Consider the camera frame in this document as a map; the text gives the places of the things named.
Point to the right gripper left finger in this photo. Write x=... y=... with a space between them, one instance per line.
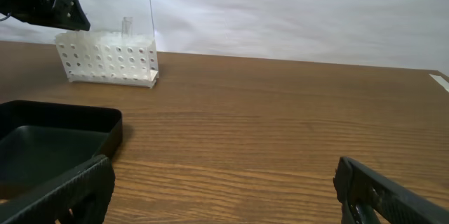
x=70 y=192

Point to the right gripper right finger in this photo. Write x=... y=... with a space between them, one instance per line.
x=393 y=199

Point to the black tray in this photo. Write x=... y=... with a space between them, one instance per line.
x=52 y=146

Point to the clear test tube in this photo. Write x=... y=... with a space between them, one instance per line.
x=126 y=26

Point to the white test tube rack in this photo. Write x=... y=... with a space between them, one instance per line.
x=105 y=62

